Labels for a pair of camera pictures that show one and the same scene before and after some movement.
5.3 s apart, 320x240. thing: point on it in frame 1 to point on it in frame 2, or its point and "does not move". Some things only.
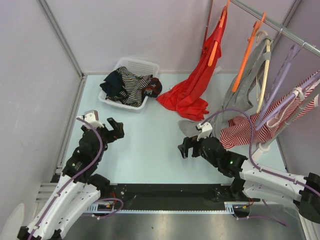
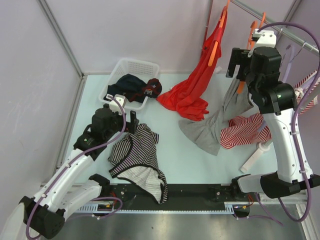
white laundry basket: [137, 68] does not move
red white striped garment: [262, 126] does not move
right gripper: [188, 142] to [235, 57]
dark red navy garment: [152, 90] does not move
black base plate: [168, 196] does not move
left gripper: [117, 133] to [130, 127]
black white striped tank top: [132, 93] to [133, 157]
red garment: [187, 96] does not move
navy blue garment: [113, 84] to [130, 85]
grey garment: [239, 95] does not move
